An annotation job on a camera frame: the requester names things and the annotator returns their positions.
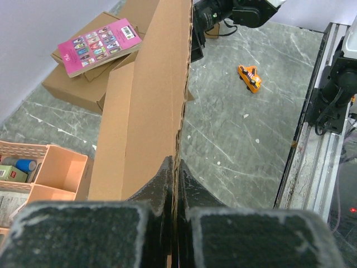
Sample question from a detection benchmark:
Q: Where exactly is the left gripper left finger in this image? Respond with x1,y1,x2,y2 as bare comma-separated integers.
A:
1,157,173,267

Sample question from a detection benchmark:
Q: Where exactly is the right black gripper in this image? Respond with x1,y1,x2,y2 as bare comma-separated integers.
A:
191,24,207,63

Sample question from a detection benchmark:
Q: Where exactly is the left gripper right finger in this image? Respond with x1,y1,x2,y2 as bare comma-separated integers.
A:
178,163,345,267

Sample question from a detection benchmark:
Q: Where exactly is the large cardboard box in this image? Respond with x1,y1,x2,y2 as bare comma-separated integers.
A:
42,0,158,114
73,1,193,267

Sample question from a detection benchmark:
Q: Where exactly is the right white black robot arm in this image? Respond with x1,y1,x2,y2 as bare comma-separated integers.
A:
191,0,284,62

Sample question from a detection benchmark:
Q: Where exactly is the folded cardboard box under book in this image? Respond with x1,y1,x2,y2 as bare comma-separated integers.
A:
51,12,142,81

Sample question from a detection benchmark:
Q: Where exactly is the large bottom cardboard box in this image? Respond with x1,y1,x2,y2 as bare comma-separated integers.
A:
42,0,158,114

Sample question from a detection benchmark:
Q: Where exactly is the orange toy car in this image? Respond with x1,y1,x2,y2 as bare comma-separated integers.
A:
238,65,262,94

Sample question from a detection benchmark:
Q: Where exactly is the peach plastic file organizer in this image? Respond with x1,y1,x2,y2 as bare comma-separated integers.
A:
1,141,93,242

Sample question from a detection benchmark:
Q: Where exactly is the pink paperback book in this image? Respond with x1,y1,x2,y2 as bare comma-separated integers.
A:
57,18,142,78

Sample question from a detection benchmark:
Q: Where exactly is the green white small carton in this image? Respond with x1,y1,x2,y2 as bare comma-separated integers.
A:
0,165,27,183

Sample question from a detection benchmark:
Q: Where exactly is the aluminium mounting rail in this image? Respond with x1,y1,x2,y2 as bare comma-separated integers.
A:
274,23,356,231

